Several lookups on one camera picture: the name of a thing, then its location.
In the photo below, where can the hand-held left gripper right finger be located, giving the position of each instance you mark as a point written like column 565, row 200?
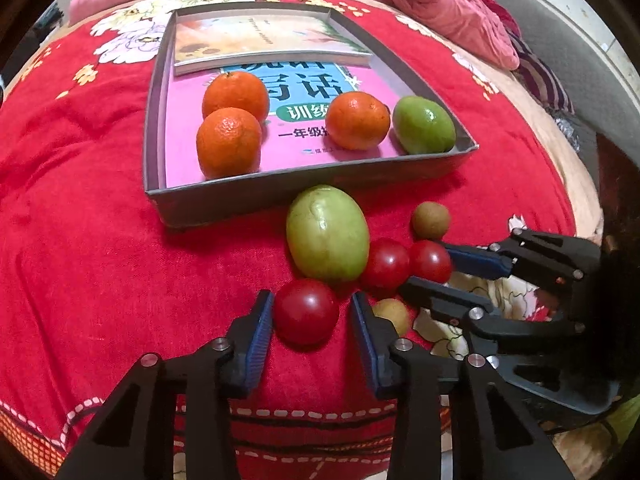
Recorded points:
column 367, row 345

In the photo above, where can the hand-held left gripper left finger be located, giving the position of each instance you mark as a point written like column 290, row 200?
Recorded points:
column 257, row 345

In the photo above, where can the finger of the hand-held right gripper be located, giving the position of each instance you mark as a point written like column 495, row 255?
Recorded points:
column 440, row 297
column 475, row 262

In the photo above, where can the red cherry tomato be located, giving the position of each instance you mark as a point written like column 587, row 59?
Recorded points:
column 387, row 262
column 306, row 310
column 430, row 261

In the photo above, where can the small brown-green kiwi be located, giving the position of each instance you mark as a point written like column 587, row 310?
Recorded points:
column 395, row 314
column 431, row 220

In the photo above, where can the green jujube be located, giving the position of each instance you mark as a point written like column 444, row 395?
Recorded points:
column 423, row 125
column 327, row 232

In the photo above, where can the grey shallow cardboard box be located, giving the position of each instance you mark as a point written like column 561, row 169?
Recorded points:
column 225, row 200

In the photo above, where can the orange mandarin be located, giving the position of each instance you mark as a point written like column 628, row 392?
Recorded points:
column 235, row 92
column 357, row 121
column 229, row 142

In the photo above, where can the grey patterned cloth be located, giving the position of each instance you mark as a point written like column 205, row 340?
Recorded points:
column 567, row 132

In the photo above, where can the red floral blanket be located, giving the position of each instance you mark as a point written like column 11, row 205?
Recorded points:
column 100, row 235

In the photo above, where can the striped pillow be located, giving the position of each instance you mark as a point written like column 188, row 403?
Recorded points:
column 542, row 75

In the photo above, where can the pink workbook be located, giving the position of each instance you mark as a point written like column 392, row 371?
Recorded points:
column 185, row 130

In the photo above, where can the red cloth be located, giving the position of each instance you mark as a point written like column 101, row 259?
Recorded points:
column 492, row 10

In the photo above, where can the sunflower cover book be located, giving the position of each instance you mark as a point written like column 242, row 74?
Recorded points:
column 260, row 40

